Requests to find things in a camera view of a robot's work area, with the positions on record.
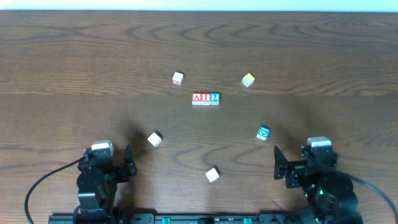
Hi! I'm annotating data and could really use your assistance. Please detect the plain wooden block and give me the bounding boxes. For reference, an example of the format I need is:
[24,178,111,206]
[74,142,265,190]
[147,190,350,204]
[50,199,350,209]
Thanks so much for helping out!
[205,166,221,183]

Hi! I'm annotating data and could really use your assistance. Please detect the blue number 2 block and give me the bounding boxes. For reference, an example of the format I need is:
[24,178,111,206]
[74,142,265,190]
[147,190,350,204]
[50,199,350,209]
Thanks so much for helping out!
[210,92,220,105]

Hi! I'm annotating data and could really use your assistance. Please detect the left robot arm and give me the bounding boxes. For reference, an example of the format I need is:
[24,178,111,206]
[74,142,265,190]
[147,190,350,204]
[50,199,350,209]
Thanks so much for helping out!
[72,142,137,224]

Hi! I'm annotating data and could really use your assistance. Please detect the red number 3 block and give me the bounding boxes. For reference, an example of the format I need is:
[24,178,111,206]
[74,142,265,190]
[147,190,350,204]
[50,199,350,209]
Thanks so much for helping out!
[172,72,184,85]

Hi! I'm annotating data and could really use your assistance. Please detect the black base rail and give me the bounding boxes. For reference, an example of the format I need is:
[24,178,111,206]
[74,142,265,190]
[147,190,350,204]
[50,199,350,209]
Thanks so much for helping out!
[48,213,291,224]

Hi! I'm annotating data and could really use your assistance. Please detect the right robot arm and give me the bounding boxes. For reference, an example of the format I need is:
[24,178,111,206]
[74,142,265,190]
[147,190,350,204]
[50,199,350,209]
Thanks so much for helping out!
[274,145,363,224]

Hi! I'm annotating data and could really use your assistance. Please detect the red letter I block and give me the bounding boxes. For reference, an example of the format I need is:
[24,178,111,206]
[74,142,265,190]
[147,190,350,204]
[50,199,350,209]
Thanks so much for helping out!
[201,93,211,105]

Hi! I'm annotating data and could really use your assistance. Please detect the wooden letter K block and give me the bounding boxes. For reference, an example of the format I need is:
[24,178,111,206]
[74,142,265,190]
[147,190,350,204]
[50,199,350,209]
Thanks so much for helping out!
[147,131,162,147]

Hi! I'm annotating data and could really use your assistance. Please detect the yellow top wooden block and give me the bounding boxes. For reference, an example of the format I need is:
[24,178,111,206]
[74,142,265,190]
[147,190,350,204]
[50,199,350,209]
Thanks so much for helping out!
[241,73,255,87]

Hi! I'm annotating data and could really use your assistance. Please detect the blue picture block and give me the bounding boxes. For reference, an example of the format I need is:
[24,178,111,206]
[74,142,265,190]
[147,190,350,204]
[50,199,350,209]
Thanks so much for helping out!
[256,126,271,141]

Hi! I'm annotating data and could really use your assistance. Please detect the red letter A block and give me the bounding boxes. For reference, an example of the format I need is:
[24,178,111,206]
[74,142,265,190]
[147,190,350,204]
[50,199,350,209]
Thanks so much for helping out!
[192,92,201,105]

